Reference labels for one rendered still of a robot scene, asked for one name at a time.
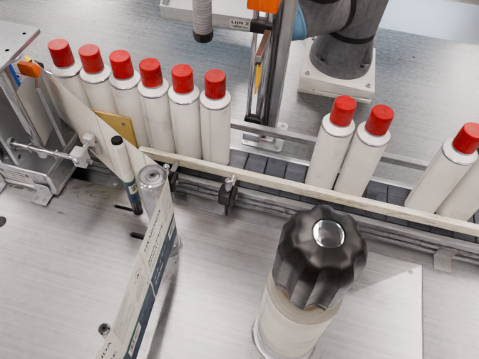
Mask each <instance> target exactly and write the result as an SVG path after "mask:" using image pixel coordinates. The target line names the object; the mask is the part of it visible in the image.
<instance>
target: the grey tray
mask: <svg viewBox="0 0 479 359"><path fill-rule="evenodd" d="M160 11H161V14H162V18H163V20H166V21H176V22H181V23H187V24H193V17H192V0H161V1H160ZM259 16H263V17H265V12H261V11H260V12H259ZM252 17H253V10H250V9H247V0H212V27H216V28H225V29H231V30H236V31H245V32H250V31H249V30H250V22H251V20H252ZM250 33H251V32H250Z"/></svg>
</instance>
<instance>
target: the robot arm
mask: <svg viewBox="0 0 479 359"><path fill-rule="evenodd" d="M388 1H389V0H298V4H297V12H296V16H295V21H294V29H293V34H292V41H297V40H302V41H303V40H305V39H306V38H311V37H314V36H317V37H316V38H315V40H314V42H313V44H312V45H311V49H310V52H309V59H310V61H311V63H312V65H313V66H314V67H315V68H316V69H317V70H318V71H320V72H322V73H323V74H325V75H327V76H330V77H332V78H337V79H342V80H353V79H357V78H360V77H362V76H364V75H366V74H367V73H368V71H369V69H370V66H371V64H372V60H373V45H374V36H375V34H376V31H377V29H378V26H379V24H380V22H381V19H382V17H383V14H384V11H385V10H386V7H387V4H388Z"/></svg>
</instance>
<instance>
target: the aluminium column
mask: <svg viewBox="0 0 479 359"><path fill-rule="evenodd" d="M297 4H298V0H284V1H283V7H282V17H281V23H280V28H279V37H278V42H277V51H276V56H275V61H274V70H273V74H272V82H271V87H270V92H269V102H268V118H267V126H268V127H271V128H277V126H278V120H279V112H280V108H281V103H282V95H283V90H284V82H285V77H286V72H287V64H288V60H289V52H290V47H291V42H292V34H293V29H294V21H295V16H296V12H297ZM278 16H279V9H278V12H277V13H276V14H275V15H274V19H275V25H274V31H273V33H272V40H271V46H270V52H269V64H268V71H267V82H266V88H265V95H264V107H263V113H262V115H263V116H264V117H263V122H262V125H264V124H265V108H266V99H267V89H268V84H269V75H270V71H271V66H272V56H273V51H274V42H275V37H276V32H277V22H278ZM262 63H263V59H262ZM261 76H262V68H261V75H260V82H259V86H258V91H257V106H256V113H255V114H257V111H258V104H259V91H260V83H261ZM262 136H263V135H262ZM262 136H261V138H260V140H263V141H267V142H274V137H268V136H265V138H263V137H262Z"/></svg>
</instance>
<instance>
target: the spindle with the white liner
mask: <svg viewBox="0 0 479 359"><path fill-rule="evenodd" d="M367 258H368V247H367V243H366V241H365V240H364V238H363V237H362V236H361V235H360V233H359V224H358V222H357V221H356V220H355V219H354V218H353V217H352V216H351V215H350V214H346V213H342V212H338V211H336V210H335V209H334V208H332V207H331V206H329V205H316V206H314V207H313V208H312V209H311V210H309V211H304V212H297V213H295V214H293V215H292V216H291V217H290V218H289V219H288V220H287V221H286V223H285V224H284V226H283V227H282V232H281V235H280V238H279V243H278V247H277V252H276V256H275V260H274V264H273V265H272V267H271V269H270V270H269V273H268V276H267V283H266V285H265V288H264V295H263V297H262V302H261V307H260V310H259V313H258V315H257V319H256V321H255V324H254V340H255V343H256V345H257V347H258V349H259V351H260V353H261V354H262V355H263V356H264V357H265V358H266V359H306V358H307V357H308V356H309V355H310V353H311V352H312V350H313V348H314V346H315V345H316V342H317V340H318V338H319V337H320V335H321V334H322V333H323V332H324V330H325V328H326V327H327V326H328V325H329V323H330V322H331V320H332V318H333V317H334V315H335V314H336V313H337V312H338V310H339V309H340V307H341V304H342V301H343V297H344V296H345V295H346V293H347V291H348V290H349V289H350V288H351V287H352V285H353V284H354V282H355V281H356V280H357V278H358V277H359V275H360V273H361V272H362V271H363V270H364V268H365V266H366V262H367Z"/></svg>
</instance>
